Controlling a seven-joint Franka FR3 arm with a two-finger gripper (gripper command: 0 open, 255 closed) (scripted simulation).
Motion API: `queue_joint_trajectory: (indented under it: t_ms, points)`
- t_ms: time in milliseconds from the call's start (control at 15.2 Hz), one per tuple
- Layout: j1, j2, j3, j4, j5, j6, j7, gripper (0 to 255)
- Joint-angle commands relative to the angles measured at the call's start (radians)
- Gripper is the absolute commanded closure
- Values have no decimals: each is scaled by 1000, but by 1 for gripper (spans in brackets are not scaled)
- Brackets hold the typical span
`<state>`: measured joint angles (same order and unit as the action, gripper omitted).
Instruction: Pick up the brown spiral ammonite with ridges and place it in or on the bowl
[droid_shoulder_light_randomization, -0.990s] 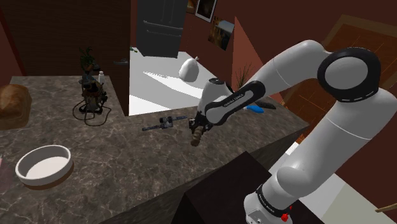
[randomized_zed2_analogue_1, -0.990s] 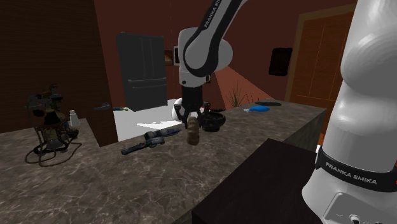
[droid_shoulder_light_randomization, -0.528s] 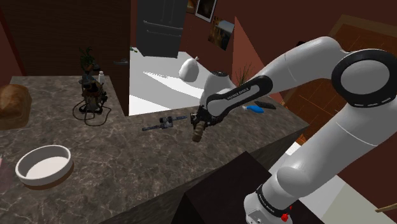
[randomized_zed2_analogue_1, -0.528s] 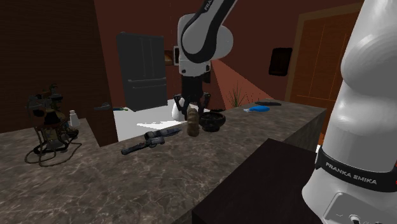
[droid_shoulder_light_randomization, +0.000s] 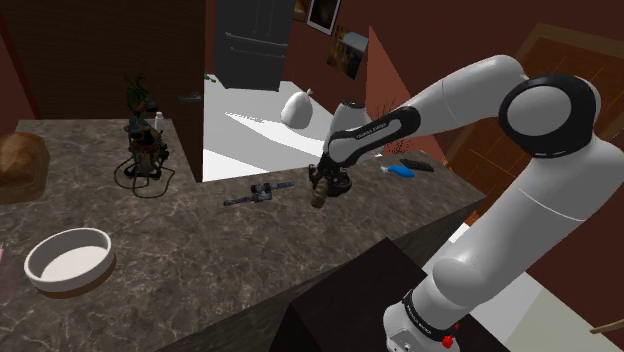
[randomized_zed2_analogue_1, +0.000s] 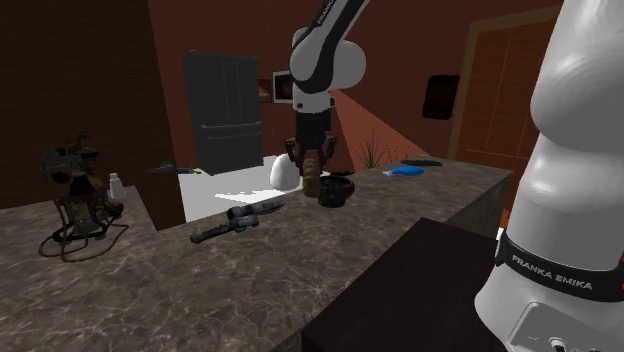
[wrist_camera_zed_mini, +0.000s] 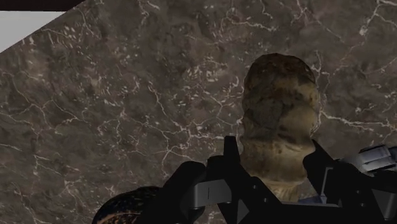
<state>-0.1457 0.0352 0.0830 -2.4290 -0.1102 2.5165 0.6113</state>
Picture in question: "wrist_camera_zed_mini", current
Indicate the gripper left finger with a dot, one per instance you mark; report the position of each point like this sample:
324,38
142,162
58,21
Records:
217,186

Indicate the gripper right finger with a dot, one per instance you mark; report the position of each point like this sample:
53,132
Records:
350,186

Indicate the brown and beige lumpy figure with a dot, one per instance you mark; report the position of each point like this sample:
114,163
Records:
279,118

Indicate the dark brown round object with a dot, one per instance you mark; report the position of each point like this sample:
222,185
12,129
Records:
124,206

